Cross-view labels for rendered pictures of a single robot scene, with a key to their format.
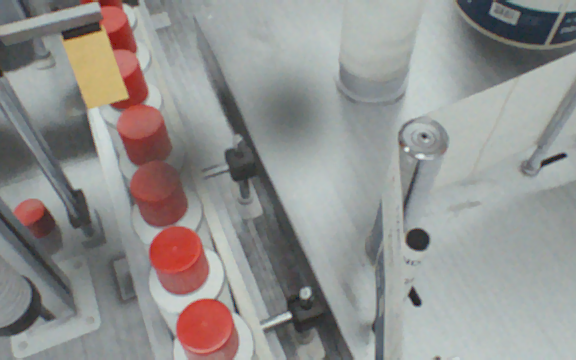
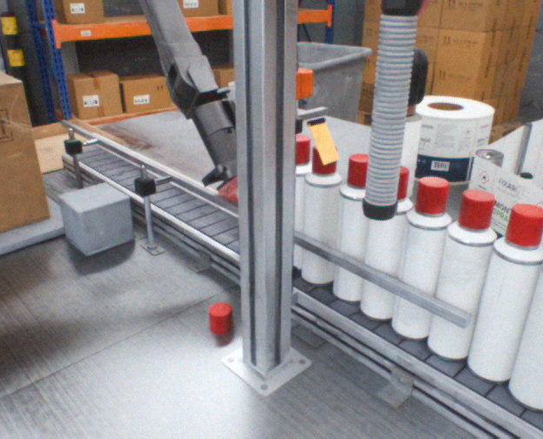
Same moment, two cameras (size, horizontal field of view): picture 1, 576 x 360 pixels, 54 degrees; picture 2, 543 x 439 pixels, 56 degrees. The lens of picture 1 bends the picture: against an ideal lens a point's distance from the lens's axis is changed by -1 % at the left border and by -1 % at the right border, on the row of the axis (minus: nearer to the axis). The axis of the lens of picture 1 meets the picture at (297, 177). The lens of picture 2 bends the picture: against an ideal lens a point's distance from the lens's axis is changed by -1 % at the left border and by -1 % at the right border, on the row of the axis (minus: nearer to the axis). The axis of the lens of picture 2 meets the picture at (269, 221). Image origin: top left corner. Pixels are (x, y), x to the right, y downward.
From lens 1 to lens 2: 52 cm
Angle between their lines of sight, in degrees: 34
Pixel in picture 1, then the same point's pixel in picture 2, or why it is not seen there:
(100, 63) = (326, 139)
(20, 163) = (179, 300)
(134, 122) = (360, 158)
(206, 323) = (479, 194)
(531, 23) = (457, 167)
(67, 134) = (203, 280)
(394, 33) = (410, 160)
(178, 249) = (436, 181)
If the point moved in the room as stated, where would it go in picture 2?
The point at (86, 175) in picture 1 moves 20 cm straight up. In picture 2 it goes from (234, 296) to (229, 178)
